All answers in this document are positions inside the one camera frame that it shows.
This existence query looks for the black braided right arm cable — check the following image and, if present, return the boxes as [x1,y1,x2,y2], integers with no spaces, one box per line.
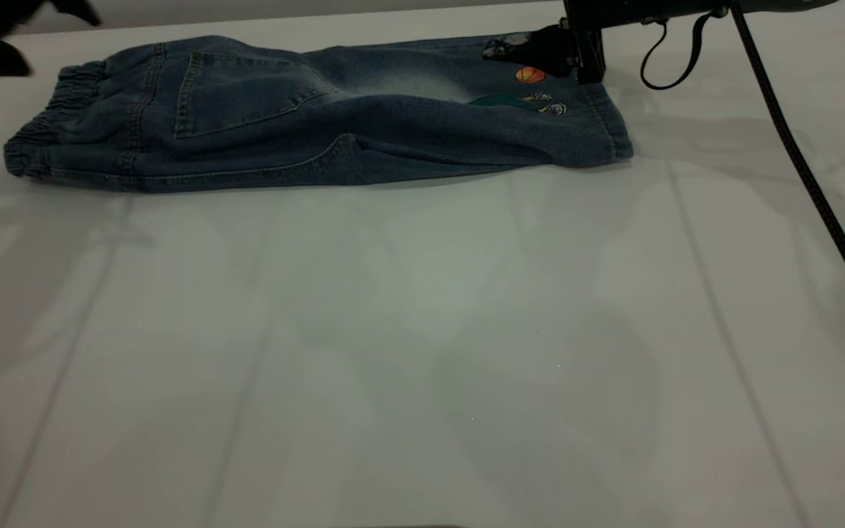
[729,1,845,347]

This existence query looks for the blue denim kids pants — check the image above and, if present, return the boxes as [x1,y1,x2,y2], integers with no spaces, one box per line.
[3,33,634,194]

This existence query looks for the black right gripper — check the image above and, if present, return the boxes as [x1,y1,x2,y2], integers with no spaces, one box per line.
[483,0,717,85]

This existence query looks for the thin black looped cable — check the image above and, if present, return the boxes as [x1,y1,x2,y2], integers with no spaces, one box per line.
[640,11,717,91]

